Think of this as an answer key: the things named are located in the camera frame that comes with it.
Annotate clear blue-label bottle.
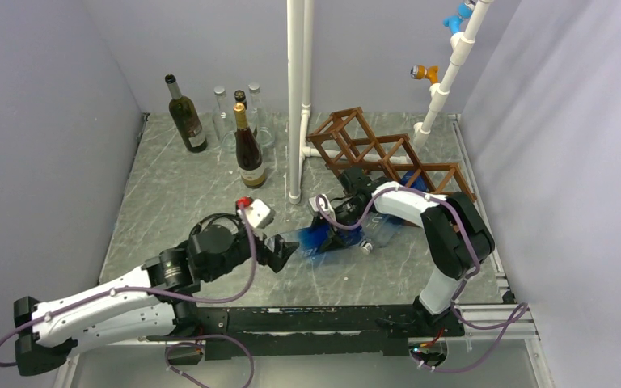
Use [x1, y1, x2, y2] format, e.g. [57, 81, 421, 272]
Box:
[279, 223, 370, 260]
[353, 171, 427, 254]

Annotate brown wooden wine rack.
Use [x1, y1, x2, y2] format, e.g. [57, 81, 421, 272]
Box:
[306, 107, 477, 201]

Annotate brown bottle gold foil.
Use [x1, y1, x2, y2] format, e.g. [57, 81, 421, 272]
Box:
[233, 103, 267, 188]

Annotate clear bottle dark label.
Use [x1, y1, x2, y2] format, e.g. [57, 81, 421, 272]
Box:
[248, 82, 276, 149]

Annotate clear bottle with cork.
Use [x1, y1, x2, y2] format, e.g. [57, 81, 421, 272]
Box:
[212, 86, 236, 153]

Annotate small dark bottle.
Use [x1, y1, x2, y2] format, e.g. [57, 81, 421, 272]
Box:
[234, 90, 258, 137]

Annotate dark green wine bottle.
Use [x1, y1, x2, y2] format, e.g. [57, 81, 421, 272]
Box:
[164, 74, 208, 154]

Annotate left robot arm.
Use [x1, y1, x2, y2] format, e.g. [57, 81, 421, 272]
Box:
[14, 224, 299, 377]

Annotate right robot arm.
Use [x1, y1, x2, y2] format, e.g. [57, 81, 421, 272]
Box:
[310, 167, 496, 335]

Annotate orange pipe valve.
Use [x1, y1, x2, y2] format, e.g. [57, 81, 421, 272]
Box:
[410, 65, 439, 85]

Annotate white angled pvc pipe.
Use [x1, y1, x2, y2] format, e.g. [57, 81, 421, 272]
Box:
[412, 0, 494, 150]

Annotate white vertical pvc pipe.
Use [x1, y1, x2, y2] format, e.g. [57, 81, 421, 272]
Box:
[286, 0, 320, 205]

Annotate blue pipe valve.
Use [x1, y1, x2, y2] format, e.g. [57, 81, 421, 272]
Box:
[443, 0, 476, 35]

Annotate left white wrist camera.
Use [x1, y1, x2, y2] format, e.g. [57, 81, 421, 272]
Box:
[236, 196, 275, 229]

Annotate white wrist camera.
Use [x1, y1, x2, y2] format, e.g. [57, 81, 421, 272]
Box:
[308, 194, 336, 221]
[236, 196, 275, 229]

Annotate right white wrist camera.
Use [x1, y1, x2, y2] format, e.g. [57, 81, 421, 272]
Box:
[308, 194, 336, 221]

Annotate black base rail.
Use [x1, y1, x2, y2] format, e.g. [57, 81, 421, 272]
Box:
[144, 302, 467, 368]

